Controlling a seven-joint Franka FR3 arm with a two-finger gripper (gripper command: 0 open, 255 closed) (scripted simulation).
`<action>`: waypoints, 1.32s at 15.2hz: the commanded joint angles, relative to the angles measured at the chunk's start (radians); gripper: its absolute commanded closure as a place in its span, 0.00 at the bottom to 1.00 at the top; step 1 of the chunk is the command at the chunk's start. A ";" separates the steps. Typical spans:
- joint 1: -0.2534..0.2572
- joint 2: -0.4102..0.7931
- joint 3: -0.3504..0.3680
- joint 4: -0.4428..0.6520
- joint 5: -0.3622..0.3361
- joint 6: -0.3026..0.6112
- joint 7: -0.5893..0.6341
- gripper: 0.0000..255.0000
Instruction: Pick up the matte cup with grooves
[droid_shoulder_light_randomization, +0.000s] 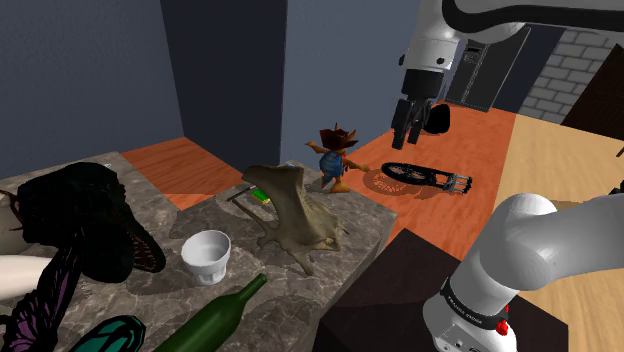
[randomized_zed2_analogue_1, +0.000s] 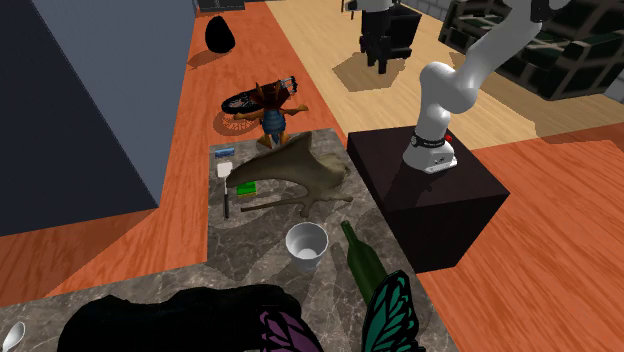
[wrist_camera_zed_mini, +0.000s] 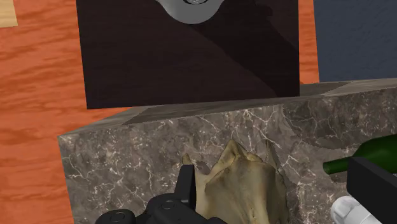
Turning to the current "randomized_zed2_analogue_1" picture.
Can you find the olive brown antler-shaped object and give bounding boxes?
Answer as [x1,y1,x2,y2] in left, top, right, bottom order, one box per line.
[226,130,355,219]

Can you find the orange and blue toy figure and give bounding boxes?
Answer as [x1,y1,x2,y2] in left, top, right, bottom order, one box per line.
[232,80,310,149]

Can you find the white cup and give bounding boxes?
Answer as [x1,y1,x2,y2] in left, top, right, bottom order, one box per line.
[284,221,330,273]

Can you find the dark green bottle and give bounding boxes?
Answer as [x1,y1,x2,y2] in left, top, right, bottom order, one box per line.
[339,220,391,306]

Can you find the dark robot stand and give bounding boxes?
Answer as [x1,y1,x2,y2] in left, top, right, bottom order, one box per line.
[345,125,511,275]

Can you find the black chair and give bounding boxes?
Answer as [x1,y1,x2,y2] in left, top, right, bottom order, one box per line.
[359,0,423,75]

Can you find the purple butterfly figure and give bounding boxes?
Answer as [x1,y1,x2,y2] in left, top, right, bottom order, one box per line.
[258,308,326,352]

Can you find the teal butterfly figure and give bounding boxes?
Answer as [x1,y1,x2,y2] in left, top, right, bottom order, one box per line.
[360,269,426,352]

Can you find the black egg-shaped object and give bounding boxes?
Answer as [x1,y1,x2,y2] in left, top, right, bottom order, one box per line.
[204,14,237,55]

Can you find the black lumpy object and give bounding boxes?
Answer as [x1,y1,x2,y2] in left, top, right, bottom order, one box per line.
[56,284,304,352]

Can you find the dark shelf unit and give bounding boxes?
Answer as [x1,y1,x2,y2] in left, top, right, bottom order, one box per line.
[437,0,624,102]

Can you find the white spoon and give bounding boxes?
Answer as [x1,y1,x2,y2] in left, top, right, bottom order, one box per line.
[0,321,27,352]

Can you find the white spatula with black handle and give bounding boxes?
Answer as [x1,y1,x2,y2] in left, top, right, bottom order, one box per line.
[216,161,235,220]

